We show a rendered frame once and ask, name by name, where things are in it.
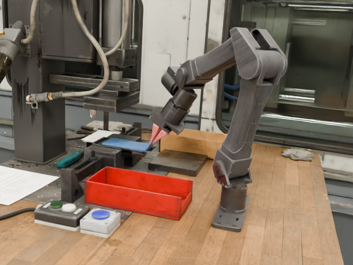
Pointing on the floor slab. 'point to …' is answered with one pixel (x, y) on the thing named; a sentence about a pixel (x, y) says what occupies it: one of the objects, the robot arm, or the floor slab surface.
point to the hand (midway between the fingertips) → (152, 142)
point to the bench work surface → (198, 225)
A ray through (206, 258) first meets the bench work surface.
